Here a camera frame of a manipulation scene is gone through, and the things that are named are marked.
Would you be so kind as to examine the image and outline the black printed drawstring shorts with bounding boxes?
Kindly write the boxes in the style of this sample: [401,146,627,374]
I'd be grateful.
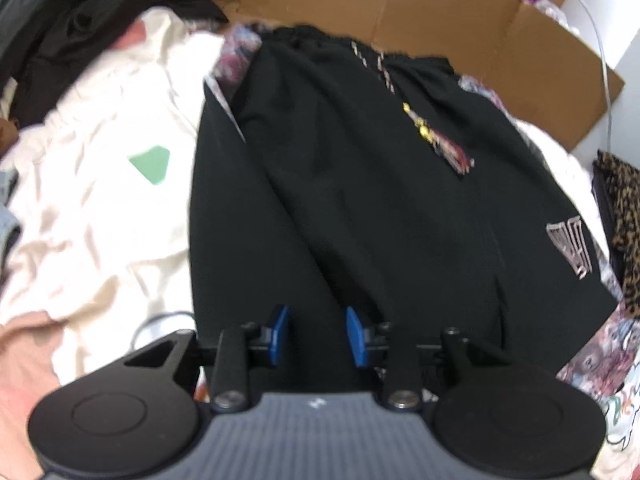
[189,22,618,386]

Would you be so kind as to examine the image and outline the black garment pile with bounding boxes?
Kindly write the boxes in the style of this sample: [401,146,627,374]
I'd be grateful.
[0,0,231,126]

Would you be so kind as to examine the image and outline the leopard print cloth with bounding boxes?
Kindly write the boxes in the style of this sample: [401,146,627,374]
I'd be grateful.
[592,150,640,318]

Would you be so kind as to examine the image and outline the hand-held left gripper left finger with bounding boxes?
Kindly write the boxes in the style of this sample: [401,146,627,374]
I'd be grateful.
[122,305,292,413]

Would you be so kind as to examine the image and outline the white cable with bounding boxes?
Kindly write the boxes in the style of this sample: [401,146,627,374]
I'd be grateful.
[555,0,615,153]

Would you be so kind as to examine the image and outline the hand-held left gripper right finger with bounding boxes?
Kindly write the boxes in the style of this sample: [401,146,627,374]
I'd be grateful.
[346,306,511,413]

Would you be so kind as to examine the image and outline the cream cartoon printed blanket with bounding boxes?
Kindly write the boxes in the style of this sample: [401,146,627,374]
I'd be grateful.
[0,7,608,480]

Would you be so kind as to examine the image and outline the blue denim garment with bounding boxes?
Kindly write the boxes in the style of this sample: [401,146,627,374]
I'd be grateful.
[0,167,22,266]

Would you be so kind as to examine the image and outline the brown cardboard box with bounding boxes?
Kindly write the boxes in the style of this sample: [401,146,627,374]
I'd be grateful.
[170,0,626,153]

